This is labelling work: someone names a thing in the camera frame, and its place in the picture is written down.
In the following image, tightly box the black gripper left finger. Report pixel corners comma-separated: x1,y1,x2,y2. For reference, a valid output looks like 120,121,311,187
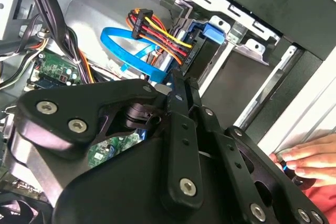
14,68,205,214

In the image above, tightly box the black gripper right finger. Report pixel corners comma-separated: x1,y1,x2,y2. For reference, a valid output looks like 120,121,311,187
183,76,329,224

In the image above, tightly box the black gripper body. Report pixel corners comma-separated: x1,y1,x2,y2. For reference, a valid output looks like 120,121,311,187
52,134,302,224

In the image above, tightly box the round black tool blue ring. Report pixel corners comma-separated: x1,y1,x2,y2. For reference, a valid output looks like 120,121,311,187
278,153,318,191

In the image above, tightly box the hard disk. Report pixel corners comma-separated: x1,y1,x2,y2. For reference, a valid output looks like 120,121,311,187
162,18,229,88

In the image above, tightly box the orange red power wire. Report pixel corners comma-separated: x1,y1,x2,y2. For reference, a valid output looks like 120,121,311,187
125,8,196,65

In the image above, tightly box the blue data wire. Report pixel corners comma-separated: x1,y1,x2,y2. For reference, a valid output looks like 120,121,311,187
101,26,169,84

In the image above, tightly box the person's hand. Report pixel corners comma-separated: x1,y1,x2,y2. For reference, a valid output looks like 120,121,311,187
269,133,336,188

